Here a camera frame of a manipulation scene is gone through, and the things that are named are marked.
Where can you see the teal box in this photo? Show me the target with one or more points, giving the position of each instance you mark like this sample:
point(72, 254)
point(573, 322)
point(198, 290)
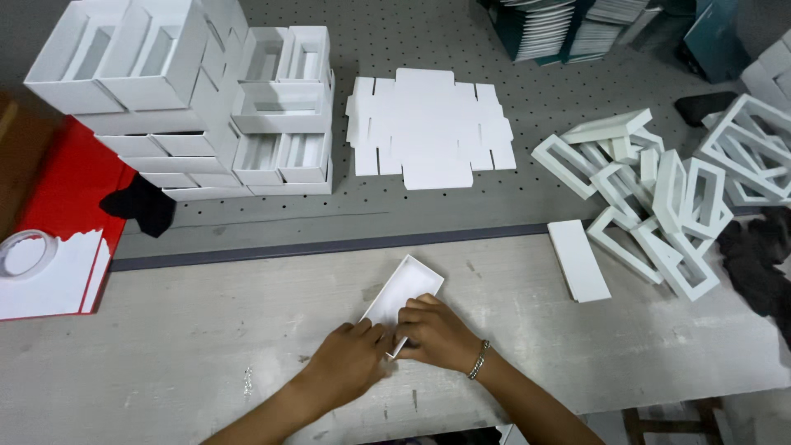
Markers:
point(717, 40)

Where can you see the black cloth piece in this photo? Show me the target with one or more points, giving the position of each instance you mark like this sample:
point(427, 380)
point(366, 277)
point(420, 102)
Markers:
point(142, 207)

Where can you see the stack of flat white die-cut cardboard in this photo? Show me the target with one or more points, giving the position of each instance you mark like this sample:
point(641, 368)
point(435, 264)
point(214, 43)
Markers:
point(429, 127)

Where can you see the grey perforated mat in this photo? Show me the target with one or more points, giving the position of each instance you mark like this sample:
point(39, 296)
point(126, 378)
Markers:
point(383, 204)

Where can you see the person's right fingers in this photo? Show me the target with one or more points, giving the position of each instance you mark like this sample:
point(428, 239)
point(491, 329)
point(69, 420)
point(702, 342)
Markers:
point(417, 318)

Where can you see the stacks of teal and white booklets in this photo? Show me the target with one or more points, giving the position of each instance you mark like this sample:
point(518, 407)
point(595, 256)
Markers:
point(568, 28)

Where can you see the person's left hand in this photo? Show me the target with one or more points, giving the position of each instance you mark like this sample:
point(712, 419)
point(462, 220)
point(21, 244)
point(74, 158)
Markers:
point(349, 364)

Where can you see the pile of white rectangular frames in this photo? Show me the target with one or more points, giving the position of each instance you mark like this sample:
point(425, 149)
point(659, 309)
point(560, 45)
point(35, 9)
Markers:
point(673, 185)

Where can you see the dark cloth heap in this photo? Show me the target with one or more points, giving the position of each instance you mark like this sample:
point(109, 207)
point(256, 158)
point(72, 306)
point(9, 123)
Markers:
point(760, 259)

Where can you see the stack of assembled white boxes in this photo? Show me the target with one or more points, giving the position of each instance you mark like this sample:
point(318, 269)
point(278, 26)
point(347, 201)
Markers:
point(185, 92)

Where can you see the clear tape roll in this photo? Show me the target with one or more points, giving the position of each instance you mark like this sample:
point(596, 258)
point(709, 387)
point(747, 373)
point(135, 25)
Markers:
point(25, 253)

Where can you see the small white cardboard box tray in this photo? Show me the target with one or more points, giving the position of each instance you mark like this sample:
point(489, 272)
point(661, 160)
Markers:
point(401, 293)

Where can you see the wooden stool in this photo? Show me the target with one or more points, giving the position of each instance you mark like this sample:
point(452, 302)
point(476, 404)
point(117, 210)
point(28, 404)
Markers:
point(673, 420)

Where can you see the person's left fingers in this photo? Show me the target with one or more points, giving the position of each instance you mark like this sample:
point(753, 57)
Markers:
point(377, 334)

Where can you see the black flat object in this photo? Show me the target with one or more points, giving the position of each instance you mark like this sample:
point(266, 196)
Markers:
point(704, 106)

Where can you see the flat white cardboard slab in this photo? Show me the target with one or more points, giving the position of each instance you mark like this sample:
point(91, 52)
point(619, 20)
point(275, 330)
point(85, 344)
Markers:
point(578, 259)

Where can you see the red cardboard box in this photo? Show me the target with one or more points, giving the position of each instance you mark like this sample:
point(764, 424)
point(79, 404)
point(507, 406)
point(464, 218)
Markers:
point(59, 204)

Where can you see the person's right hand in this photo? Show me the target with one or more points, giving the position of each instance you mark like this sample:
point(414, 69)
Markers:
point(435, 337)

